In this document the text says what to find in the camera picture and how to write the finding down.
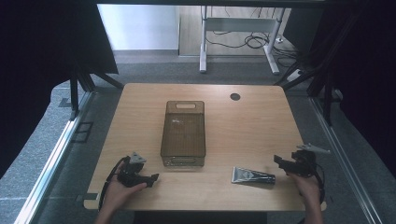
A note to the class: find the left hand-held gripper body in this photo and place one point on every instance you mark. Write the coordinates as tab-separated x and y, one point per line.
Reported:
130	174

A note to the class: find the black table grommet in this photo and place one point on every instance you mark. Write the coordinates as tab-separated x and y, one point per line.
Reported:
235	96

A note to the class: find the person's left hand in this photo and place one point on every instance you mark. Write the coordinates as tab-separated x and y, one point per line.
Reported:
120	194

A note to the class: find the aluminium frame rail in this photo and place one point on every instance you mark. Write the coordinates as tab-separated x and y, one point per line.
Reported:
49	161
342	161

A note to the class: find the silver and black tube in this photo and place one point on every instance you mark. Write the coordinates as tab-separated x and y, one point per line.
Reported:
252	176

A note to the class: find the black metal stand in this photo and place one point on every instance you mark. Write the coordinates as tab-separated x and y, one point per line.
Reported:
82	84
317	77

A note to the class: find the white power strip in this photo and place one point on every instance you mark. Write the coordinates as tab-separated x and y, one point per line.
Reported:
294	75

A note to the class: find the black curtain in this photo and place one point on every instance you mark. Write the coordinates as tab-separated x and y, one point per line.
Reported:
37	77
367	77

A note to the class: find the person's right hand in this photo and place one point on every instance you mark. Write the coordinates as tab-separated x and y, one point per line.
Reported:
306	188

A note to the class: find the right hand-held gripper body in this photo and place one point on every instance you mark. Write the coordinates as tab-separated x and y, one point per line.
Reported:
303	163

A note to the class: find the white metal desk frame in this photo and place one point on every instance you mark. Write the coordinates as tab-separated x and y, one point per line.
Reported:
239	24

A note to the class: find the transparent brown plastic bin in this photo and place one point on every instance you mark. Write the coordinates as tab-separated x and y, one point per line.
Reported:
183	137

